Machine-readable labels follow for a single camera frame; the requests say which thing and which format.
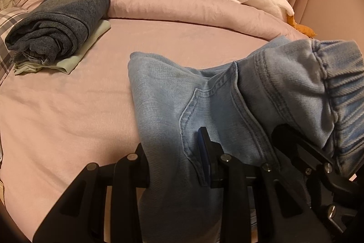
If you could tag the plaid pillow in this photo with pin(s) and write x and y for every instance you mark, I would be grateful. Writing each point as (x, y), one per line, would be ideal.
(8, 21)

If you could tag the light green folded cloth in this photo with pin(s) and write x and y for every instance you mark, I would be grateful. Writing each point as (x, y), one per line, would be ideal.
(71, 62)

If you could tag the pink duvet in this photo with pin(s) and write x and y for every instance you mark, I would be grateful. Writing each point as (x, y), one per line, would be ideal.
(170, 9)

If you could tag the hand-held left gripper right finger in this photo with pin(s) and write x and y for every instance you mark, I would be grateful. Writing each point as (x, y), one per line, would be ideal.
(203, 152)

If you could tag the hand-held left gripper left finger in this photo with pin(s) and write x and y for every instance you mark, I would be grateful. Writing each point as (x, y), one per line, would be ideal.
(140, 159)

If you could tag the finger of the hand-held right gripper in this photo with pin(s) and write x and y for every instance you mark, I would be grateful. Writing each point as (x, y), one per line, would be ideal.
(301, 149)

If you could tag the bed with pink sheet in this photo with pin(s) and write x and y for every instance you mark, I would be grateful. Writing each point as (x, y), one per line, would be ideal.
(71, 117)

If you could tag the light blue denim pants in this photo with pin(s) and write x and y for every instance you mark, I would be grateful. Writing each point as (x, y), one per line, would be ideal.
(170, 89)

